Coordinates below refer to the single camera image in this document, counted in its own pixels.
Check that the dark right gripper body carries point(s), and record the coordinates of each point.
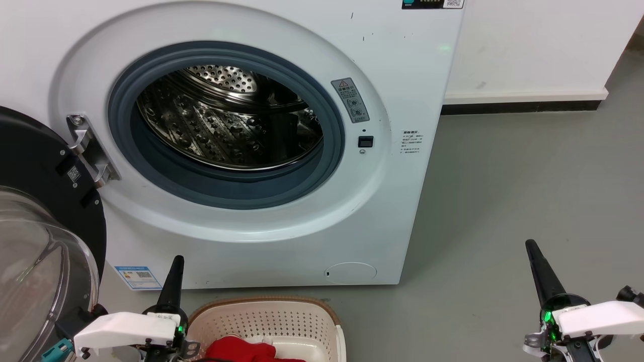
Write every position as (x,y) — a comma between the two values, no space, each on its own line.
(573,349)

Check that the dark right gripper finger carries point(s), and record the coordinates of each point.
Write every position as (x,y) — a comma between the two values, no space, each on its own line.
(539,281)
(551,281)

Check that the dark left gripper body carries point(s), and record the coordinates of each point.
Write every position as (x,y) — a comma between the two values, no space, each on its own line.
(171,354)

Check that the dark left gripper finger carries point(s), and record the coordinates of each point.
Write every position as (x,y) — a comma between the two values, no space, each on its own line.
(178,291)
(167,291)

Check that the red garment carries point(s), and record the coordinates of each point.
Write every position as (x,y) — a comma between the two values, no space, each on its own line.
(236,349)

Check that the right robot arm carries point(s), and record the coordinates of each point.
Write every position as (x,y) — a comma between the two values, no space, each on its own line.
(631,295)

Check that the cream perforated laundry basket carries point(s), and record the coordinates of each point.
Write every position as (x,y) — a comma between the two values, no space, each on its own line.
(271,319)

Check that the stainless steel washing machine drum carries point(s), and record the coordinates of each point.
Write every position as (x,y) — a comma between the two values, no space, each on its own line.
(221,125)

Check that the black glass washer door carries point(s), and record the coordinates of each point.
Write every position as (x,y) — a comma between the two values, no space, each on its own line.
(30,156)

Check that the blue energy label sticker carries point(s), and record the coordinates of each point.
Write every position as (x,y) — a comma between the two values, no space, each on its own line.
(137,277)

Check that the grey rubber door gasket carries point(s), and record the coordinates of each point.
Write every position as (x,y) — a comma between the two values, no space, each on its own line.
(226,193)

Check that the silver door hinge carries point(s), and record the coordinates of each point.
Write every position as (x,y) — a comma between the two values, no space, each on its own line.
(86,146)

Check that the round white filter cover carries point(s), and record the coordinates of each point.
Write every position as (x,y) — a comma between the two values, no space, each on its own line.
(350,273)

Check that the white and black baseboard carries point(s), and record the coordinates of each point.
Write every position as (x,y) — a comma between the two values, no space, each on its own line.
(523,105)

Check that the small printed text sticker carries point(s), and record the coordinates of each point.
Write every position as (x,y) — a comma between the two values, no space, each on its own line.
(412,142)

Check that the black door latch socket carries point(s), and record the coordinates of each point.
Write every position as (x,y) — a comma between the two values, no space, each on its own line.
(366,142)

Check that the white front-load washing machine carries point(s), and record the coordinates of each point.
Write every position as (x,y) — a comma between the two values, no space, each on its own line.
(402,75)

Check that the grey warning sticker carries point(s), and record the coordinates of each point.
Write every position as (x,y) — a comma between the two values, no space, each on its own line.
(350,99)

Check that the dark control panel sticker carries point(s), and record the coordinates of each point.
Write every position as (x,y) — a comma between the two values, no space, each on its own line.
(427,3)

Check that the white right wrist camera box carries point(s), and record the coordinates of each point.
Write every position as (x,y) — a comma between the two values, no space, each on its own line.
(598,319)

